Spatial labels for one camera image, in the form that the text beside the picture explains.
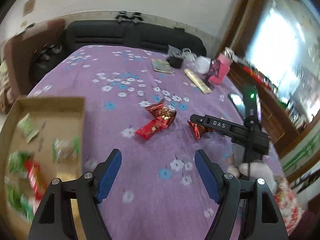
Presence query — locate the green striped snack bag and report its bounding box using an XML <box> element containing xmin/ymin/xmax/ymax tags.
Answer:
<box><xmin>5</xmin><ymin>184</ymin><xmax>36</xmax><ymax>223</ymax></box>

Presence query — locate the red bar snack packet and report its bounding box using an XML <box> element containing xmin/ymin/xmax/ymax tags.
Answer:
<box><xmin>24</xmin><ymin>159</ymin><xmax>47</xmax><ymax>200</ymax></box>

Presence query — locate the brown cake clear packet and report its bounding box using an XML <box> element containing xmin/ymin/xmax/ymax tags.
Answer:
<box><xmin>52</xmin><ymin>137</ymin><xmax>80</xmax><ymax>163</ymax></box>

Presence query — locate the red round-logo candy packet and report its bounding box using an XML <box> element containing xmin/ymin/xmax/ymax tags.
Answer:
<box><xmin>135</xmin><ymin>119</ymin><xmax>170</xmax><ymax>140</ymax></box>

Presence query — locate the dark red gold-print packet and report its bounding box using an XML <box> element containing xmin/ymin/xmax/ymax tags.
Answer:
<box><xmin>145</xmin><ymin>99</ymin><xmax>177</xmax><ymax>129</ymax></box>

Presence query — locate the white green sunflower seed bag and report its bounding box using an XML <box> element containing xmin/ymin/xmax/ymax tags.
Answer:
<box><xmin>17</xmin><ymin>113</ymin><xmax>39</xmax><ymax>143</ymax></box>

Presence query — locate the green peas snack bag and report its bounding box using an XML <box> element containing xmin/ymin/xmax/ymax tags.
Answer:
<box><xmin>8</xmin><ymin>151</ymin><xmax>31</xmax><ymax>178</ymax></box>

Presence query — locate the person's right hand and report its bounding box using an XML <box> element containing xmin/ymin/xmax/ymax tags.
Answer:
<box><xmin>227</xmin><ymin>156</ymin><xmax>278</xmax><ymax>194</ymax></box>

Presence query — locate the black smartphone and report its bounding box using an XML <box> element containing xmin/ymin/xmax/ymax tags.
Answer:
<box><xmin>228</xmin><ymin>93</ymin><xmax>246</xmax><ymax>120</ymax></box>

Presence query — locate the cream tube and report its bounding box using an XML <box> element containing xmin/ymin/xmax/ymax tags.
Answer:
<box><xmin>184</xmin><ymin>68</ymin><xmax>211</xmax><ymax>94</ymax></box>

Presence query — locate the black phone stand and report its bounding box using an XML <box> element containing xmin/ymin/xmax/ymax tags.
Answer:
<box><xmin>203</xmin><ymin>60</ymin><xmax>221</xmax><ymax>87</ymax></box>

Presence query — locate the cardboard box tray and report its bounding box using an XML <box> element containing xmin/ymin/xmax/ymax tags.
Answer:
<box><xmin>1</xmin><ymin>96</ymin><xmax>85</xmax><ymax>239</ymax></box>

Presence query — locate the wooden cabinet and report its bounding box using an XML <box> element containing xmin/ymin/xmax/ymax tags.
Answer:
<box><xmin>219</xmin><ymin>0</ymin><xmax>319</xmax><ymax>159</ymax></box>

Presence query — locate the white round lid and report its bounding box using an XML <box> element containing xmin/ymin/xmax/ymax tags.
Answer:
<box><xmin>194</xmin><ymin>56</ymin><xmax>211</xmax><ymax>75</ymax></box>

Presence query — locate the clear plastic cup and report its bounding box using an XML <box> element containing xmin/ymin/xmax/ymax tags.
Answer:
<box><xmin>182</xmin><ymin>48</ymin><xmax>197</xmax><ymax>67</ymax></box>

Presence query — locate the black small box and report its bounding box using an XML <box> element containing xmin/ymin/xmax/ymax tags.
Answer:
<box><xmin>167</xmin><ymin>45</ymin><xmax>183</xmax><ymax>69</ymax></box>

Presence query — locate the olive notebook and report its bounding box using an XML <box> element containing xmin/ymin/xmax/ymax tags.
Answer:
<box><xmin>151</xmin><ymin>59</ymin><xmax>174</xmax><ymax>74</ymax></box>

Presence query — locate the purple floral tablecloth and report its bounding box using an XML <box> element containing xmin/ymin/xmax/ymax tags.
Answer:
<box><xmin>31</xmin><ymin>46</ymin><xmax>242</xmax><ymax>239</ymax></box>

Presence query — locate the black leather sofa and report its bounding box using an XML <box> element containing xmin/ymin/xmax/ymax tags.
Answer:
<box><xmin>65</xmin><ymin>20</ymin><xmax>207</xmax><ymax>56</ymax></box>

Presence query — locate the black clamp on sofa right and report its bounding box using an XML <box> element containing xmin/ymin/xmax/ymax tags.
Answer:
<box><xmin>130</xmin><ymin>12</ymin><xmax>144</xmax><ymax>24</ymax></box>

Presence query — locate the black clamp on sofa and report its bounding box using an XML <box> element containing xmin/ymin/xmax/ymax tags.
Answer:
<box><xmin>130</xmin><ymin>12</ymin><xmax>144</xmax><ymax>24</ymax></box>
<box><xmin>116</xmin><ymin>11</ymin><xmax>131</xmax><ymax>24</ymax></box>

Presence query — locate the brown armchair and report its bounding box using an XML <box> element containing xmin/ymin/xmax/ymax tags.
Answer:
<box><xmin>4</xmin><ymin>18</ymin><xmax>66</xmax><ymax>99</ymax></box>

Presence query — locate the black clamp on sofa left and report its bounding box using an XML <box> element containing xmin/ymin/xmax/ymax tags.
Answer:
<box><xmin>116</xmin><ymin>11</ymin><xmax>131</xmax><ymax>24</ymax></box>

